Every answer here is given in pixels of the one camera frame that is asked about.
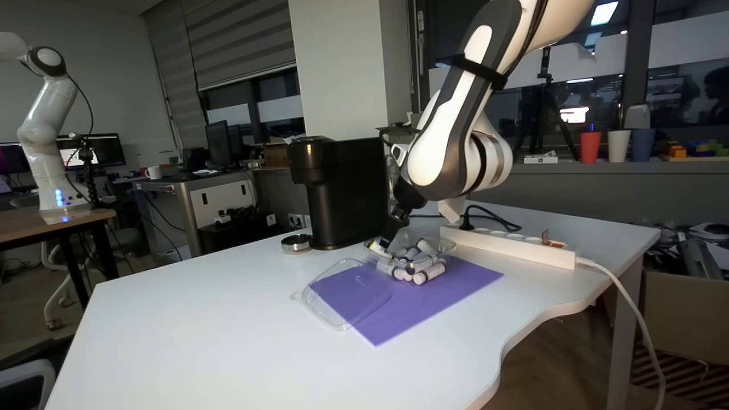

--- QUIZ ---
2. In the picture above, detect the clear plastic bowl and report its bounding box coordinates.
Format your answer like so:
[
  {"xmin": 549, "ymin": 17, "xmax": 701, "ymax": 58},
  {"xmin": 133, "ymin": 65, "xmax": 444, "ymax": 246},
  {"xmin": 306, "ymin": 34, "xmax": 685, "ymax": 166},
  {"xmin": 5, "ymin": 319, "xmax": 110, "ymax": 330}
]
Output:
[{"xmin": 364, "ymin": 228, "xmax": 458, "ymax": 284}]

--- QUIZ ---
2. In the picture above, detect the white extension power strip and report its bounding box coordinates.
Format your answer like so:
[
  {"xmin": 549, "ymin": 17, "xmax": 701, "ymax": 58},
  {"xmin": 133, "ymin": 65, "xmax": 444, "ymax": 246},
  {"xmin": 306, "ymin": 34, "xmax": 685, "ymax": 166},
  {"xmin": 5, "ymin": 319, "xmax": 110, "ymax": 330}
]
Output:
[{"xmin": 439, "ymin": 223, "xmax": 578, "ymax": 271}]

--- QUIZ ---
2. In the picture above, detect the black coffee machine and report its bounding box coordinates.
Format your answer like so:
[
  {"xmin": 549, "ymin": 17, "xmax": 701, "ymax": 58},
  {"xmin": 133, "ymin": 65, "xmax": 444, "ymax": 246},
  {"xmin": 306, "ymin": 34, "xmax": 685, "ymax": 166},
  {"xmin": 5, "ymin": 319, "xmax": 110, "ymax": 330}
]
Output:
[{"xmin": 286, "ymin": 136, "xmax": 392, "ymax": 251}]

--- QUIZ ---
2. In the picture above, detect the heap of small white bottles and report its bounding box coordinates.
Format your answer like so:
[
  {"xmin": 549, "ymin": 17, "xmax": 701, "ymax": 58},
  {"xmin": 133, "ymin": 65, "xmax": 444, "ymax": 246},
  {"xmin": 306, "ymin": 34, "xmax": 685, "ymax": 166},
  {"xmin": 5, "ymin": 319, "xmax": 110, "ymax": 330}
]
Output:
[{"xmin": 376, "ymin": 239, "xmax": 447, "ymax": 286}]

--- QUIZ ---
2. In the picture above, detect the purple mat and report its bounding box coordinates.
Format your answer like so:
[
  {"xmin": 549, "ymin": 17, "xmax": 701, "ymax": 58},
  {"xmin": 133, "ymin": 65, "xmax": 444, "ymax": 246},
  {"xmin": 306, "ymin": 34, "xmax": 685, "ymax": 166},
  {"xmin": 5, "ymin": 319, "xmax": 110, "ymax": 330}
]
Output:
[{"xmin": 310, "ymin": 254, "xmax": 505, "ymax": 347}]

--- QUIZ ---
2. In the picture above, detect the clear plastic lid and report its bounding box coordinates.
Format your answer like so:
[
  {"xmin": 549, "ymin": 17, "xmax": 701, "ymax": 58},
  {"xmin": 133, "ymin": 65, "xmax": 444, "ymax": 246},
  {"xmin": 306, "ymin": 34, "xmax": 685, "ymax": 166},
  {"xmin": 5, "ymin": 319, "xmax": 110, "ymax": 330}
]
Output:
[{"xmin": 300, "ymin": 257, "xmax": 394, "ymax": 331}]

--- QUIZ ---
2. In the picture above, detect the round metal tin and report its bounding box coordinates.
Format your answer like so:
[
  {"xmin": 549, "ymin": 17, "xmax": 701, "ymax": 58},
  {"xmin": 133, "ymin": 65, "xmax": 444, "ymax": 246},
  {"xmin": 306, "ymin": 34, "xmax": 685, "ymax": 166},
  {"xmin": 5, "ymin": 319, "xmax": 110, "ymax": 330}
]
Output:
[{"xmin": 280, "ymin": 233, "xmax": 313, "ymax": 254}]

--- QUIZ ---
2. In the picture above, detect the red cup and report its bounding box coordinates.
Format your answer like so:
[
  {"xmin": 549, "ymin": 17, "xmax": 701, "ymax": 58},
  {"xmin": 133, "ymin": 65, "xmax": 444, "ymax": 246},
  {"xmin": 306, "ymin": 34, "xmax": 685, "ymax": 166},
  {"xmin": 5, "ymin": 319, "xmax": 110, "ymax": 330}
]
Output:
[{"xmin": 580, "ymin": 132, "xmax": 602, "ymax": 165}]

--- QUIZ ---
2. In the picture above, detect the monitor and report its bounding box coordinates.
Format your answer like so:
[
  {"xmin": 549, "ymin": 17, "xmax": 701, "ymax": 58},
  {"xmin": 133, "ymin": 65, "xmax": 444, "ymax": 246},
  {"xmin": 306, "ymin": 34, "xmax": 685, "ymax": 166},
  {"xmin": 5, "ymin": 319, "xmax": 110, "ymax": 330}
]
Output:
[
  {"xmin": 0, "ymin": 142, "xmax": 30, "ymax": 176},
  {"xmin": 56, "ymin": 133, "xmax": 126, "ymax": 170},
  {"xmin": 205, "ymin": 120, "xmax": 235, "ymax": 169}
]

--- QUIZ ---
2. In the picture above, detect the grey desk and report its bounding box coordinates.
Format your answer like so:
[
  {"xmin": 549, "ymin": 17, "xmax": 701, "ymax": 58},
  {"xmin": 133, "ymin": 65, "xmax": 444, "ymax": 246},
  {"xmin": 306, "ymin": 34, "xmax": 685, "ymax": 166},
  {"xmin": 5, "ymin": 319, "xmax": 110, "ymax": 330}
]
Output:
[{"xmin": 130, "ymin": 170, "xmax": 258, "ymax": 258}]

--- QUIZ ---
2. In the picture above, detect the white cup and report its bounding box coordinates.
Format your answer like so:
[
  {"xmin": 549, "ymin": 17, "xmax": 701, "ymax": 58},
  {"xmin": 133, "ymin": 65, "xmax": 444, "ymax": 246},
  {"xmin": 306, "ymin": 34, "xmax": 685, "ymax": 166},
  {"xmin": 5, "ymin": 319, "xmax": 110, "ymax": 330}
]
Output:
[{"xmin": 607, "ymin": 130, "xmax": 632, "ymax": 164}]

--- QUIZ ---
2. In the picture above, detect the window blind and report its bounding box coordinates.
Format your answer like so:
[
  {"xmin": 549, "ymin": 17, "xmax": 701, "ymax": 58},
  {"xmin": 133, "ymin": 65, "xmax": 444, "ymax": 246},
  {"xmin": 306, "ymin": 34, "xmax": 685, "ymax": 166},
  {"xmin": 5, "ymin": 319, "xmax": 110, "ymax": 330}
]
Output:
[{"xmin": 142, "ymin": 0, "xmax": 297, "ymax": 92}]

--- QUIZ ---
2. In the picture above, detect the blue cup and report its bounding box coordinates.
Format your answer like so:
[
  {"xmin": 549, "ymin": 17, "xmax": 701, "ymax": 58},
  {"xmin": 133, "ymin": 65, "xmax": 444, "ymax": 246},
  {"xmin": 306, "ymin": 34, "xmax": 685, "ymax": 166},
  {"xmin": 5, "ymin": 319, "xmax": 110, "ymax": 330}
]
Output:
[{"xmin": 630, "ymin": 129, "xmax": 657, "ymax": 163}]

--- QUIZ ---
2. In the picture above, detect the heap of coloured toy blocks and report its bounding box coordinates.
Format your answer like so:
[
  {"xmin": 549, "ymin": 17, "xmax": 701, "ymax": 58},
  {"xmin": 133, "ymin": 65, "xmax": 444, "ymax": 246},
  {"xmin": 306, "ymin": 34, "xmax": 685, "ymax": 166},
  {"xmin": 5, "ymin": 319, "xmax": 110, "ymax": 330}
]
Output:
[{"xmin": 660, "ymin": 139, "xmax": 729, "ymax": 162}]

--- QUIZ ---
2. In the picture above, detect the cardboard box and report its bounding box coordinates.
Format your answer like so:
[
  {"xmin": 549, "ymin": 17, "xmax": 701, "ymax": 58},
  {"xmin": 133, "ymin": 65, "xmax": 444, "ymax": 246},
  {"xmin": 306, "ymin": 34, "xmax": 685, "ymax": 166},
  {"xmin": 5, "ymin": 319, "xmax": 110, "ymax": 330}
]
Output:
[{"xmin": 642, "ymin": 268, "xmax": 729, "ymax": 366}]

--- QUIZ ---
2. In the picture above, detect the wooden table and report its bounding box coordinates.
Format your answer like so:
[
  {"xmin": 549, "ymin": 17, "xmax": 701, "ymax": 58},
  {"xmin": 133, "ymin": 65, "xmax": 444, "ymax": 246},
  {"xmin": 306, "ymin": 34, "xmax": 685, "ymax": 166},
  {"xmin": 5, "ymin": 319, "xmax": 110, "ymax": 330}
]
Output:
[{"xmin": 0, "ymin": 207, "xmax": 121, "ymax": 311}]

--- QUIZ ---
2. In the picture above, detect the office chair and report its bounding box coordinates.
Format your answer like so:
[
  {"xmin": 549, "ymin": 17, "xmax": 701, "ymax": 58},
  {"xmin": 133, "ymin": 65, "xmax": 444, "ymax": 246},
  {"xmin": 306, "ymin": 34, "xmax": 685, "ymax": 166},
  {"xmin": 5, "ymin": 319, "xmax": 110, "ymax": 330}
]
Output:
[{"xmin": 0, "ymin": 358, "xmax": 58, "ymax": 410}]

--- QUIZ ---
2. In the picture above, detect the black plug with cable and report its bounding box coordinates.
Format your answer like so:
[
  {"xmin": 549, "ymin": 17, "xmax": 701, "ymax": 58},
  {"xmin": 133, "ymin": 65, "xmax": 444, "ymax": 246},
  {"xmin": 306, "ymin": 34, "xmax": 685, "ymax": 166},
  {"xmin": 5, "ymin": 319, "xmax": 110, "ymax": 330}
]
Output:
[{"xmin": 458, "ymin": 204, "xmax": 522, "ymax": 233}]

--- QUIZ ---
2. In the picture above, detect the camera on tripod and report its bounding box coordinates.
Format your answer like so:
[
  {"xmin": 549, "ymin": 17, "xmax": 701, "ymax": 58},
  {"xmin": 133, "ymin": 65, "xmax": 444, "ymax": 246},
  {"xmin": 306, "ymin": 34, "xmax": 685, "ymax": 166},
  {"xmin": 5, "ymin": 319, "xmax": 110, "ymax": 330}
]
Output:
[
  {"xmin": 514, "ymin": 46, "xmax": 580, "ymax": 161},
  {"xmin": 68, "ymin": 133, "xmax": 102, "ymax": 209}
]

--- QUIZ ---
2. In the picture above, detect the white cable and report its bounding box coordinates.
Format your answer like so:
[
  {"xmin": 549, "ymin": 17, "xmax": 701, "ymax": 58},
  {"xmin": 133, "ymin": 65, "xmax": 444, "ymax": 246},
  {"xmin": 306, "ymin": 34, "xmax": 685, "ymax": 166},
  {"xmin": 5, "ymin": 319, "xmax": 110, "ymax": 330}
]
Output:
[{"xmin": 575, "ymin": 256, "xmax": 667, "ymax": 410}]

